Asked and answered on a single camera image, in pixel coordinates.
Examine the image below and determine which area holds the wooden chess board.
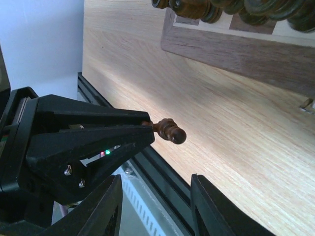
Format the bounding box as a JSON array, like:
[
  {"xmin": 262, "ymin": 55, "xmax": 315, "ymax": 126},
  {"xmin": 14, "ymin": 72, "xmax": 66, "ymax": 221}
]
[{"xmin": 161, "ymin": 9, "xmax": 315, "ymax": 98}]

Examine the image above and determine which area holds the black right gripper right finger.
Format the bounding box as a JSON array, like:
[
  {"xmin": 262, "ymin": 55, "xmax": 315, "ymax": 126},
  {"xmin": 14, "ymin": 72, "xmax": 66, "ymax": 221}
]
[{"xmin": 190, "ymin": 174, "xmax": 273, "ymax": 236}]

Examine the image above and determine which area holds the dark chess piece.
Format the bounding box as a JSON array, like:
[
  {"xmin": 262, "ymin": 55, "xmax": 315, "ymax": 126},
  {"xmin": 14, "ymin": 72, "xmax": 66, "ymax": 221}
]
[
  {"xmin": 151, "ymin": 0, "xmax": 170, "ymax": 9},
  {"xmin": 169, "ymin": 0, "xmax": 222, "ymax": 24},
  {"xmin": 153, "ymin": 118, "xmax": 187, "ymax": 145},
  {"xmin": 239, "ymin": 0, "xmax": 281, "ymax": 26},
  {"xmin": 268, "ymin": 0, "xmax": 315, "ymax": 32},
  {"xmin": 210, "ymin": 0, "xmax": 244, "ymax": 15}
]

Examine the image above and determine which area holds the white slotted cable duct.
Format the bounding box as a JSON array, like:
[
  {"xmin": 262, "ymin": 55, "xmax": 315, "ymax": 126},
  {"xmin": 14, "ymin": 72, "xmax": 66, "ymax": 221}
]
[{"xmin": 120, "ymin": 177, "xmax": 168, "ymax": 236}]

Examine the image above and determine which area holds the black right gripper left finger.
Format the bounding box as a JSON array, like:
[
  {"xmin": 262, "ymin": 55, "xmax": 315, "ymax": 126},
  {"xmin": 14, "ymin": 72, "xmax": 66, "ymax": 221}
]
[{"xmin": 41, "ymin": 175, "xmax": 123, "ymax": 236}]

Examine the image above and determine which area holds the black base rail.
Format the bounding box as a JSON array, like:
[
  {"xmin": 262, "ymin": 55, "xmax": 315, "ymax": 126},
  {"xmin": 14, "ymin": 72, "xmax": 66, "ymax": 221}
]
[{"xmin": 77, "ymin": 72, "xmax": 195, "ymax": 236}]

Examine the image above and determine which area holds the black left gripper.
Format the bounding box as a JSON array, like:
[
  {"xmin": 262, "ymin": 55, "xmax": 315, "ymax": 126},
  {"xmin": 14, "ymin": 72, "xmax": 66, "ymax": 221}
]
[{"xmin": 0, "ymin": 57, "xmax": 155, "ymax": 236}]

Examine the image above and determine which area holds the metal board clasp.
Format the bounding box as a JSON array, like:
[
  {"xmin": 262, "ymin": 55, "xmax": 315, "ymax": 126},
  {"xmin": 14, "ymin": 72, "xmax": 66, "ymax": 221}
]
[{"xmin": 299, "ymin": 98, "xmax": 315, "ymax": 114}]

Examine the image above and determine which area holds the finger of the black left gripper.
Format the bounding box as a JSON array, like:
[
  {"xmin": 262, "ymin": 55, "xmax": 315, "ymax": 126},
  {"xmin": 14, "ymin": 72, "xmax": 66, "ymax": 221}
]
[{"xmin": 36, "ymin": 95, "xmax": 151, "ymax": 130}]

